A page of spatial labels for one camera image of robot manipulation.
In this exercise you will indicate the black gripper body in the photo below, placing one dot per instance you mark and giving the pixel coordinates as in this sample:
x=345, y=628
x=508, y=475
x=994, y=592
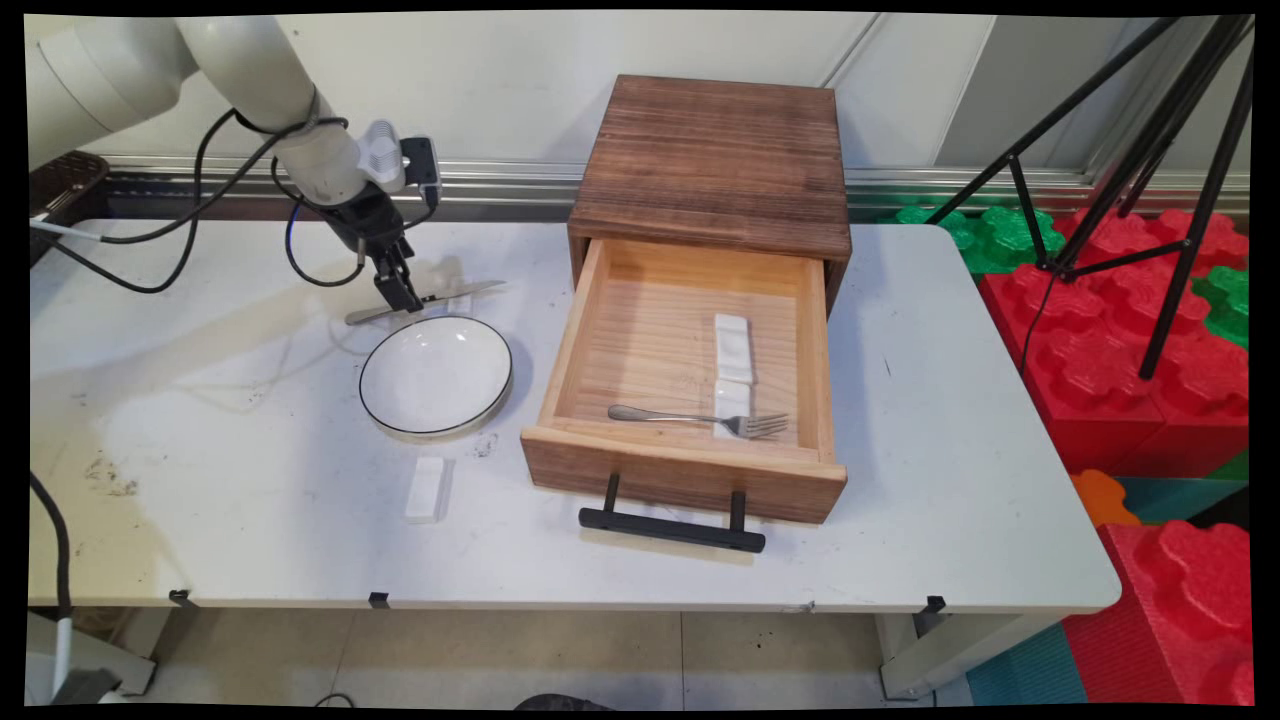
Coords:
x=365, y=222

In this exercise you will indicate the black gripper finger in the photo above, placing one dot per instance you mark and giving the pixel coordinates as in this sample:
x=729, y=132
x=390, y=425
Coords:
x=408, y=272
x=392, y=288

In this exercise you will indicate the silver table knife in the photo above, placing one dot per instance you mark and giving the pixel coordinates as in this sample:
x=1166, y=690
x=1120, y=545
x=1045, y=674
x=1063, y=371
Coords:
x=470, y=292

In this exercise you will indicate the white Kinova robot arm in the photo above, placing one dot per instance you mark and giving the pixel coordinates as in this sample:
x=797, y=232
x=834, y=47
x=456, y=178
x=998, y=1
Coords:
x=240, y=60

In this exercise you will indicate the white ceramic cutlery rest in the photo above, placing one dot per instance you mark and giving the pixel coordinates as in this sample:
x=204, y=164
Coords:
x=458, y=305
x=427, y=490
x=733, y=345
x=731, y=397

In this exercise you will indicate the white bowl black rim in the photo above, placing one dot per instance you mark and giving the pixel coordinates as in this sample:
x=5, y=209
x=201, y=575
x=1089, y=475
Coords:
x=435, y=378

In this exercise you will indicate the silver fork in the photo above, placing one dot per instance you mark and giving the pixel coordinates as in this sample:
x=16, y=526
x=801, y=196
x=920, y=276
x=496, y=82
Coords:
x=650, y=413

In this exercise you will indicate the dark brown wooden cabinet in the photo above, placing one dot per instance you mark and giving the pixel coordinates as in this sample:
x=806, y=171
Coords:
x=720, y=150

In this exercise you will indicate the light wooden drawer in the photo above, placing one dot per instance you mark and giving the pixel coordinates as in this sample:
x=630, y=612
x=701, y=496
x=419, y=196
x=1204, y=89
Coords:
x=680, y=475

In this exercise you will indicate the white table leg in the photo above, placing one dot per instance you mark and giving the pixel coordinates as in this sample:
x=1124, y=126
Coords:
x=120, y=650
x=930, y=655

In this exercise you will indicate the orange foam piece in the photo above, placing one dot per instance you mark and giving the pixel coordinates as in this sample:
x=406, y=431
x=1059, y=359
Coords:
x=1100, y=497

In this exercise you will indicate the teal foam mat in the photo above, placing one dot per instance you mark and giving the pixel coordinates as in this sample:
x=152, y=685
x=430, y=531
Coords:
x=1170, y=497
x=1030, y=670

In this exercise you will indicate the black tripod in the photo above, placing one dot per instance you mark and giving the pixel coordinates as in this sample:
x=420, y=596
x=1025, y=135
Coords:
x=1197, y=230

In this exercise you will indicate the small green foam block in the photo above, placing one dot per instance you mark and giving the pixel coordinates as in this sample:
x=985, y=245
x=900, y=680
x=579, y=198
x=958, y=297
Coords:
x=1230, y=300

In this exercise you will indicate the white perforated camera mount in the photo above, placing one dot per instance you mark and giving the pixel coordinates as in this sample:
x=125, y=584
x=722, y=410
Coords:
x=382, y=155

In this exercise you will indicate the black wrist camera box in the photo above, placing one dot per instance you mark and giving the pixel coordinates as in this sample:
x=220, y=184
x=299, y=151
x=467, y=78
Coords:
x=420, y=162

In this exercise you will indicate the aluminium wall rail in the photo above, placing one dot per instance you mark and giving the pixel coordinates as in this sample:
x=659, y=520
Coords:
x=900, y=185

